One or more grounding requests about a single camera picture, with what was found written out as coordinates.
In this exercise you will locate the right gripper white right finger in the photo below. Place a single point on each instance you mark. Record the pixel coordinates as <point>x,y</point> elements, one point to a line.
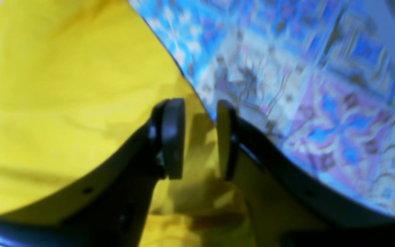
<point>287,207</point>

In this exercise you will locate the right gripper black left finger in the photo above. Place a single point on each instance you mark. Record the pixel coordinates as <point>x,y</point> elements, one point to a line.
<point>107,207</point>

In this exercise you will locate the yellow T-shirt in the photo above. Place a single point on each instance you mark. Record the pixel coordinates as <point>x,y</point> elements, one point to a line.
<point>78,77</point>

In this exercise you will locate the patterned blue pink tablecloth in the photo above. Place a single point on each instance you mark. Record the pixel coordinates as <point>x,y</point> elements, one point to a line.
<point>318,78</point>

